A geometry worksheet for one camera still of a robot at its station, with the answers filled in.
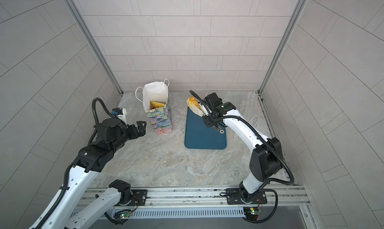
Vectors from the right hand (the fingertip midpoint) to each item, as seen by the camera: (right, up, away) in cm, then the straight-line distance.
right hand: (207, 120), depth 84 cm
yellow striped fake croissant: (-33, +9, +8) cm, 35 cm away
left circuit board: (-37, -39, -20) cm, 57 cm away
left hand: (-32, +1, -14) cm, 35 cm away
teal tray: (-6, -10, +7) cm, 14 cm away
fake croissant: (-9, +11, +3) cm, 14 cm away
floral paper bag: (-33, +14, +10) cm, 37 cm away
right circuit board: (+19, -41, -16) cm, 48 cm away
